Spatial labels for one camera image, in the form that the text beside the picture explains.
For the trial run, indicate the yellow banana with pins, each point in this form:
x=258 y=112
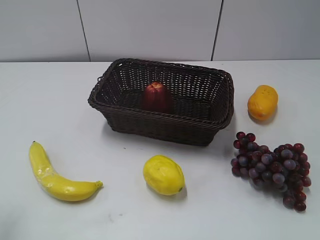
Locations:
x=53 y=183

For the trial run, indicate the dark red apple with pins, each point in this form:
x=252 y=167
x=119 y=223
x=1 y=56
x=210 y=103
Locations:
x=157 y=98

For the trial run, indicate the dark woven wicker basket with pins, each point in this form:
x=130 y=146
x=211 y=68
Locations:
x=202 y=100

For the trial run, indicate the yellow lemon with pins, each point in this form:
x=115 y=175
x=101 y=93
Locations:
x=163 y=175

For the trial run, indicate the orange mango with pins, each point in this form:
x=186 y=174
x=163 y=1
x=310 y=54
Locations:
x=263 y=102

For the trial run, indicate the purple grape bunch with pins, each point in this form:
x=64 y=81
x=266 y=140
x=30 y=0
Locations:
x=285 y=169

